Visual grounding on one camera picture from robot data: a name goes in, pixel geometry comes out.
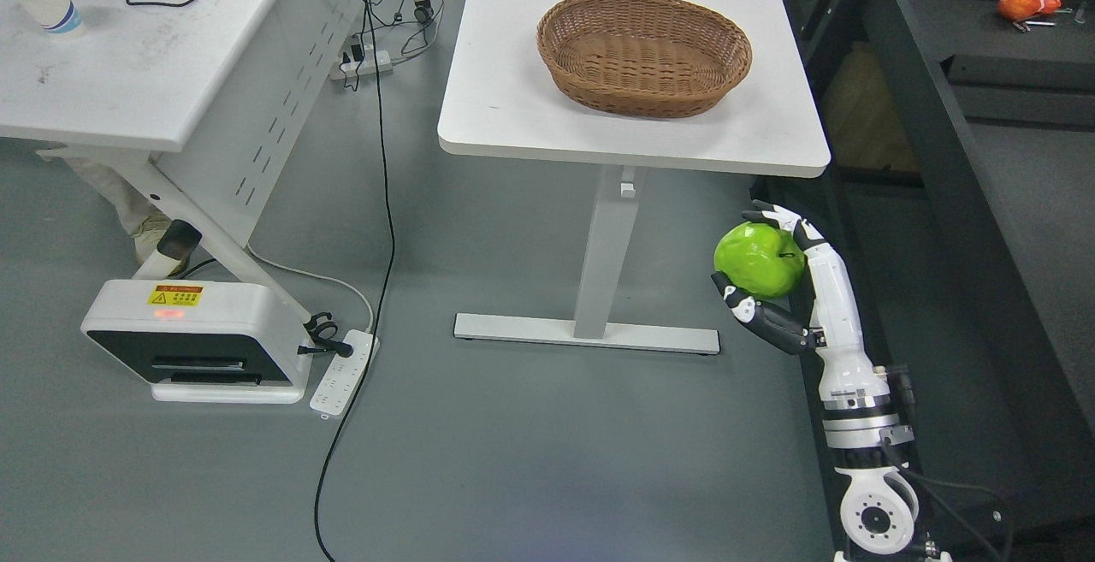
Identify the black metal shelf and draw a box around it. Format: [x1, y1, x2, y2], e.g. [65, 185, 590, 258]
[769, 0, 1092, 561]

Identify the person's shoe and leg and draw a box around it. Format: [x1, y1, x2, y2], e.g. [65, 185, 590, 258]
[65, 157, 171, 264]

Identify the green apple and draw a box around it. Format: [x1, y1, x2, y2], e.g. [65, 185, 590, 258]
[714, 222, 806, 300]

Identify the long black floor cable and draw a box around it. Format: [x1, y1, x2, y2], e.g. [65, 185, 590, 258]
[312, 0, 397, 562]

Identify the white standing desk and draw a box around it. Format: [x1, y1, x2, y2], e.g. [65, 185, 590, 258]
[437, 0, 832, 355]

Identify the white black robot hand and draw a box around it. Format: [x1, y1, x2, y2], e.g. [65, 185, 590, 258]
[711, 199, 891, 411]

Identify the white far power strip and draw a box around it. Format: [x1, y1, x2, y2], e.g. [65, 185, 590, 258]
[329, 44, 394, 83]

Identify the white left desk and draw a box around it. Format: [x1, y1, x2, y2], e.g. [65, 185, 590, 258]
[1, 0, 359, 322]

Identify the brown wicker basket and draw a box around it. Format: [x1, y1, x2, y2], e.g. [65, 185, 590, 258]
[535, 0, 754, 118]

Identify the orange toy on shelf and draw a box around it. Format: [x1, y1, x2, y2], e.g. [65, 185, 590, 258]
[998, 0, 1062, 21]

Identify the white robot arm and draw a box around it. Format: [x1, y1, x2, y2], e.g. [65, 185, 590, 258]
[825, 392, 950, 561]

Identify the white floor power strip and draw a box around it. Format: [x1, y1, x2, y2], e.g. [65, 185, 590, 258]
[309, 329, 376, 418]

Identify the white box device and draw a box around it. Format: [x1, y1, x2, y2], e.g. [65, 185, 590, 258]
[80, 279, 310, 405]

